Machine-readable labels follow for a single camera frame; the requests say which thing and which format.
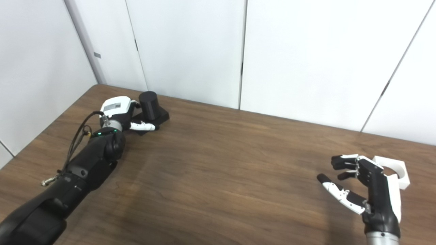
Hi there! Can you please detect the white square piece with hole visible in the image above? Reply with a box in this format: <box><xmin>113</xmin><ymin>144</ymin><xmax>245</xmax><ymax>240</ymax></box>
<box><xmin>372</xmin><ymin>156</ymin><xmax>410</xmax><ymax>190</ymax></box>

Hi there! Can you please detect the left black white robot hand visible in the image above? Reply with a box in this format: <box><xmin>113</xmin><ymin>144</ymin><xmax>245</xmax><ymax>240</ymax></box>
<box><xmin>99</xmin><ymin>96</ymin><xmax>160</xmax><ymax>134</ymax></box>

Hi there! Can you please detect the black cylindrical peg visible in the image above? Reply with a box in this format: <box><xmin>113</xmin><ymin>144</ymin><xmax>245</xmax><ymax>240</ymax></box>
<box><xmin>131</xmin><ymin>91</ymin><xmax>170</xmax><ymax>136</ymax></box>

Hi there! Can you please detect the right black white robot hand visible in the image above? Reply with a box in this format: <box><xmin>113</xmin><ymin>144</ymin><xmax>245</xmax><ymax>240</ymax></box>
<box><xmin>317</xmin><ymin>154</ymin><xmax>402</xmax><ymax>239</ymax></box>

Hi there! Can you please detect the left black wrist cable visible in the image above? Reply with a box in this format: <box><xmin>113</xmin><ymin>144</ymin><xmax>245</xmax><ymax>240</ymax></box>
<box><xmin>41</xmin><ymin>111</ymin><xmax>106</xmax><ymax>187</ymax></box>

